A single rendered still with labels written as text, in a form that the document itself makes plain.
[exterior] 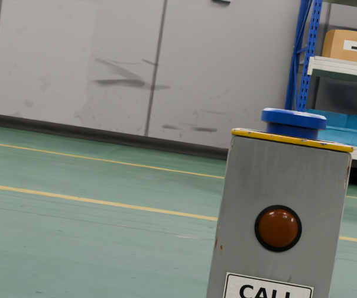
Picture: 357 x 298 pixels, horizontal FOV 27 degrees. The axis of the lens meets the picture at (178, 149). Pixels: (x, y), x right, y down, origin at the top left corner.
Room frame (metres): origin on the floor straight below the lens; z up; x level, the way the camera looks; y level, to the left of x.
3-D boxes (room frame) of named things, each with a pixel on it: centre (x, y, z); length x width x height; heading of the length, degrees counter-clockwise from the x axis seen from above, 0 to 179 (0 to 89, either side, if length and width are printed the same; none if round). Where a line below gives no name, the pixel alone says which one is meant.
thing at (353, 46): (4.98, -1.00, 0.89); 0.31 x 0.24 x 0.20; 1
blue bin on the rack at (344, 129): (5.05, -0.99, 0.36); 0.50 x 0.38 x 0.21; 1
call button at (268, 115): (0.46, -0.07, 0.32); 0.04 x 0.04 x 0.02
